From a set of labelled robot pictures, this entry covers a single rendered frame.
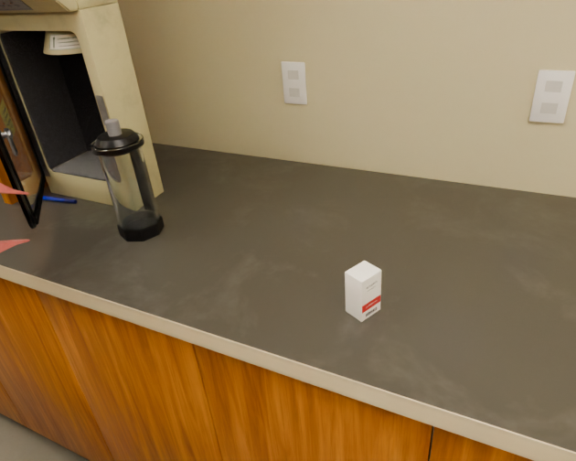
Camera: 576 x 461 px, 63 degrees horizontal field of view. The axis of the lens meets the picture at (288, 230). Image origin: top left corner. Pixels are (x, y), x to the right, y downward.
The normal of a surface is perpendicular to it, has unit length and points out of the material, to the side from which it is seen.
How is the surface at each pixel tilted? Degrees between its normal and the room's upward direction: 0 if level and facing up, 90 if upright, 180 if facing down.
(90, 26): 90
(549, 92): 90
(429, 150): 90
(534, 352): 0
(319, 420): 90
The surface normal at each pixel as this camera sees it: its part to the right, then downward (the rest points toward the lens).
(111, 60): 0.89, 0.18
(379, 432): -0.44, 0.51
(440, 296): -0.07, -0.84
